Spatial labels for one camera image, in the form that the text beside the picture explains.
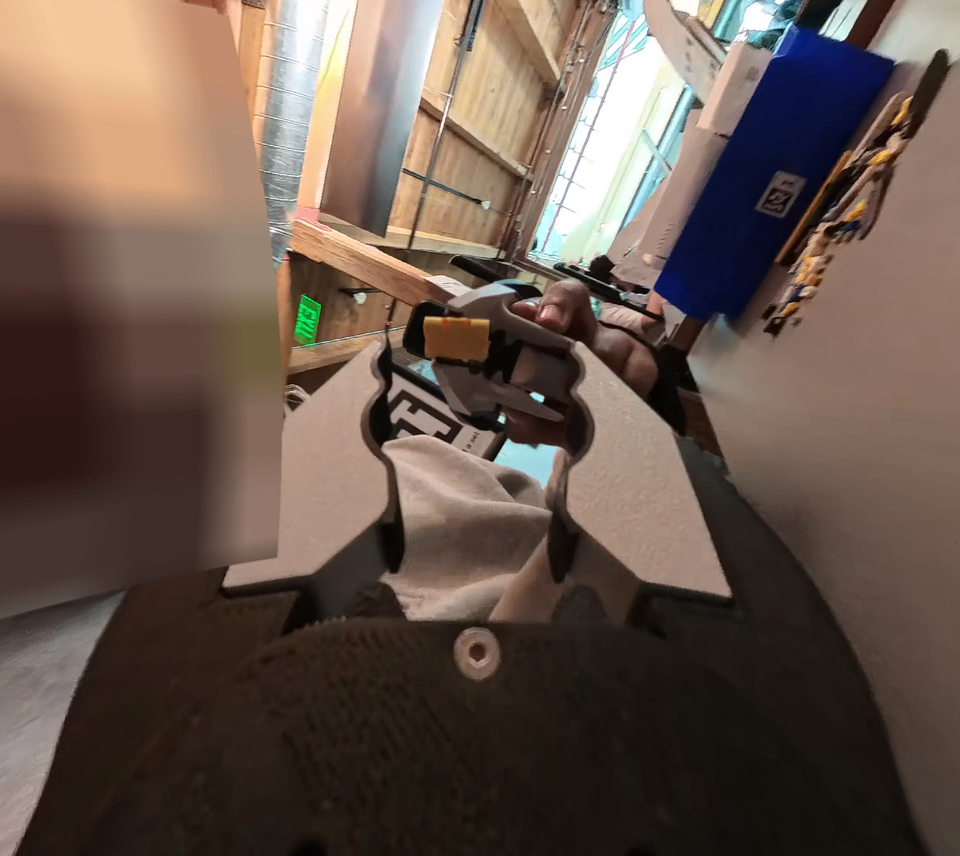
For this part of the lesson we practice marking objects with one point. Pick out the large window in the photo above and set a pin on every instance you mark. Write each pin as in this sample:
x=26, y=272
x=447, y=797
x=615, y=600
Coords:
x=600, y=143

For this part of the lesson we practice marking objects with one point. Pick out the green exit sign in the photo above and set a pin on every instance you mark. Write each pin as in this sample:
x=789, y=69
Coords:
x=307, y=320

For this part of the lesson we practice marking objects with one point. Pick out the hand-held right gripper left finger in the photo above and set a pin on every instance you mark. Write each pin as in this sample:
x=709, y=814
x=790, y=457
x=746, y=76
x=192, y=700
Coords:
x=330, y=481

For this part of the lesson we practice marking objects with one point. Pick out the pile of loose lego pieces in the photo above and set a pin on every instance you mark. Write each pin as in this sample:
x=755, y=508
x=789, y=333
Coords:
x=862, y=181

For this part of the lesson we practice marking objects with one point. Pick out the yellow lego brick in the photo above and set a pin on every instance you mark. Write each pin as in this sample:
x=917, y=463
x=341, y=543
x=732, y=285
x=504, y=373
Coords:
x=455, y=338

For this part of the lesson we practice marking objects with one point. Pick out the blue plastic bin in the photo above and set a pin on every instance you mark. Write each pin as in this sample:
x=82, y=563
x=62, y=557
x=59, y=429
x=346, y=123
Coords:
x=750, y=196

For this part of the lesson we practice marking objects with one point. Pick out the person's left hand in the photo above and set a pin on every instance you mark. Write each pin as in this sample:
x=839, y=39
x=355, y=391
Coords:
x=570, y=316

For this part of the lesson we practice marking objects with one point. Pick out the person's grey sweatshirt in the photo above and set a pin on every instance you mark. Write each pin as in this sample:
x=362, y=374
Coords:
x=465, y=518

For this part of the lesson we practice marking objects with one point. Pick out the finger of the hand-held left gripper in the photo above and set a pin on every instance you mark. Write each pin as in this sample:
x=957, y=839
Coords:
x=469, y=387
x=491, y=301

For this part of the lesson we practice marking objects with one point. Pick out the silver ventilation duct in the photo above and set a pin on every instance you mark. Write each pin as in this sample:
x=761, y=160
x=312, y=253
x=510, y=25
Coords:
x=300, y=83

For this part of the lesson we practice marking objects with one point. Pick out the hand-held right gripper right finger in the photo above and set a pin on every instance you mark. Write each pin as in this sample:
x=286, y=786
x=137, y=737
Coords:
x=637, y=481

